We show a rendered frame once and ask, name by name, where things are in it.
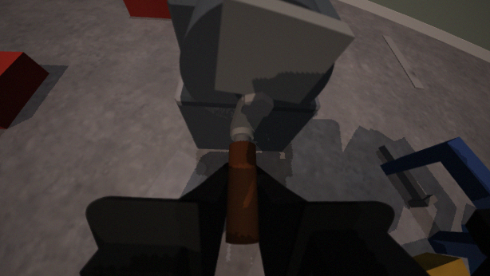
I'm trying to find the dark blue c-clamp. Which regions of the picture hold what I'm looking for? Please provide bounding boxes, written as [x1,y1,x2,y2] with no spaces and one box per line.
[379,137,490,261]

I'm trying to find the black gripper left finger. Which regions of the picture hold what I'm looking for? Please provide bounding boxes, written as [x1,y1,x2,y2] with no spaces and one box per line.
[85,163,228,276]

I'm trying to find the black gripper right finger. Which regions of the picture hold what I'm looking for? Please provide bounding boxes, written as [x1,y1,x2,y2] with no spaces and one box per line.
[256,165,395,276]

